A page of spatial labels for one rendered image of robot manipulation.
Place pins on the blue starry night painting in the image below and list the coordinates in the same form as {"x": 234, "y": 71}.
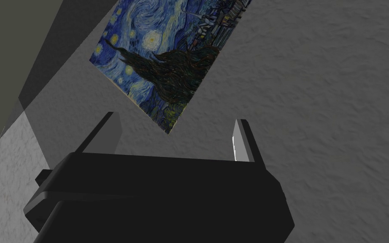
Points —
{"x": 167, "y": 57}

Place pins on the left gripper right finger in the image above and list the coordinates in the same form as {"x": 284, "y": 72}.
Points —
{"x": 243, "y": 143}

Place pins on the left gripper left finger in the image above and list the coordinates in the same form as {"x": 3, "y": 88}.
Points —
{"x": 104, "y": 135}

